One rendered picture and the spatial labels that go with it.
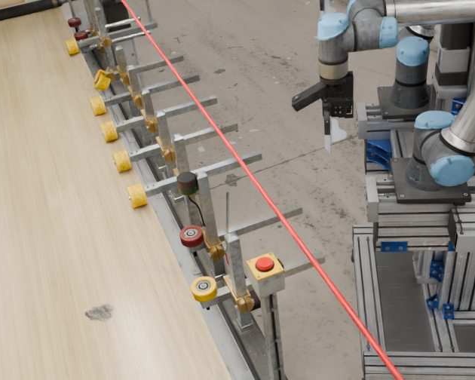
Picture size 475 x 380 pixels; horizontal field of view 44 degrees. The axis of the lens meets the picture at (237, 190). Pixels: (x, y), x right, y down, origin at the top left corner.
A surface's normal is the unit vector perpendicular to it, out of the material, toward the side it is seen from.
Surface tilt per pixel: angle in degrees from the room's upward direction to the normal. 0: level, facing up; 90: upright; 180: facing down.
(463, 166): 97
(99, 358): 0
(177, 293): 0
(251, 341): 0
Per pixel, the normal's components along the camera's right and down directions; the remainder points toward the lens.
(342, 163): -0.11, -0.78
